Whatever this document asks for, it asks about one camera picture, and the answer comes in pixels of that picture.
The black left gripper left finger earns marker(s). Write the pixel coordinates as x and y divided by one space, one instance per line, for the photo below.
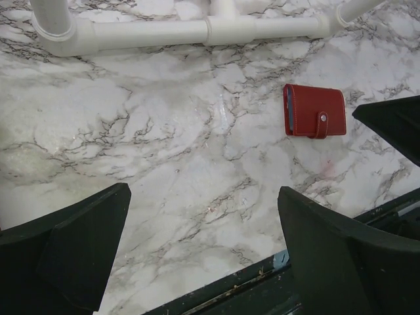
60 263

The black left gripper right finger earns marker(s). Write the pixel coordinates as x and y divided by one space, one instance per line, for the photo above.
363 265

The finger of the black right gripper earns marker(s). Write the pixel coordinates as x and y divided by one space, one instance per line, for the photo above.
396 121

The white PVC pipe frame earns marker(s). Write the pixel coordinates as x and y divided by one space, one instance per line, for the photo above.
64 35

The red leather card holder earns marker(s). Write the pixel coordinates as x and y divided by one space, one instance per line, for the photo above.
313 112

